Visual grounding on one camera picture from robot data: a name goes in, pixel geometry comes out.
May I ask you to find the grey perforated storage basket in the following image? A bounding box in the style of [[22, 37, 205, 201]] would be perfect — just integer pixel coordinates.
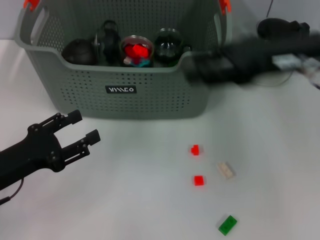
[[14, 0, 233, 120]]

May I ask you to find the glass carafe with black lid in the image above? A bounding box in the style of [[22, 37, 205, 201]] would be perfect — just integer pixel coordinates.
[[256, 17, 311, 87]]

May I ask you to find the black lidded glass jar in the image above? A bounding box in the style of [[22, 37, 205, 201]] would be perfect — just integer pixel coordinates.
[[90, 20, 123, 66]]

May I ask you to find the dark clay teapot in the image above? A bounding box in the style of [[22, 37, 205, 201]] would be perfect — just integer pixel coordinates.
[[61, 38, 97, 66]]

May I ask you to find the teal building block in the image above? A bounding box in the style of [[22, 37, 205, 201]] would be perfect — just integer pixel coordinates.
[[131, 60, 151, 68]]

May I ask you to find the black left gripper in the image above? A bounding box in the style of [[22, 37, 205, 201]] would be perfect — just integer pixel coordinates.
[[0, 109, 102, 191]]

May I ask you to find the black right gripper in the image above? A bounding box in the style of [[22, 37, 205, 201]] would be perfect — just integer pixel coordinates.
[[185, 31, 320, 85]]

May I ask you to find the glass teacup with black sleeve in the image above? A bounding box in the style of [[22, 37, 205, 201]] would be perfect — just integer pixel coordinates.
[[119, 34, 155, 68], [153, 28, 193, 67]]

